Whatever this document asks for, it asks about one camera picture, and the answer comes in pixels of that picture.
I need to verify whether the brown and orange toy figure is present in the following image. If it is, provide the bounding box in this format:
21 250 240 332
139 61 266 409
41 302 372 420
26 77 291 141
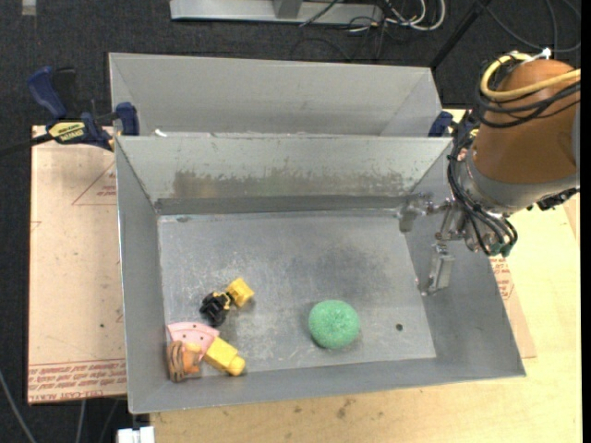
166 339 205 384

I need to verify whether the brown cardboard board, red print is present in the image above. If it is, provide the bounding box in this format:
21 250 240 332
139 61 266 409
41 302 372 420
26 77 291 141
27 125 539 406

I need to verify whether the grey metal bin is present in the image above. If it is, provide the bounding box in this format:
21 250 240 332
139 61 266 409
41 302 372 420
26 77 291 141
108 52 527 415

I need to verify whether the yellow and black toy vehicle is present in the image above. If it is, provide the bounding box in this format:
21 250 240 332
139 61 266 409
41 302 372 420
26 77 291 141
199 277 256 329

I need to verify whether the green round sponge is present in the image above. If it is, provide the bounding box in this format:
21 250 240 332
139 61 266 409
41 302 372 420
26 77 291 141
308 299 362 352

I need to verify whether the yellow toy block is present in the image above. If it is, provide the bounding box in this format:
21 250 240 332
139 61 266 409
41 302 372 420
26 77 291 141
202 336 247 378

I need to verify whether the pink toy wedge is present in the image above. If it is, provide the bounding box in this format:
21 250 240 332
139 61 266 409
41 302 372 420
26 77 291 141
165 321 221 355

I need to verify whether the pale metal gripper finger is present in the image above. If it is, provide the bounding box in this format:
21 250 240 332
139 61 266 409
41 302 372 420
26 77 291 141
416 242 457 297
398 193 452 233

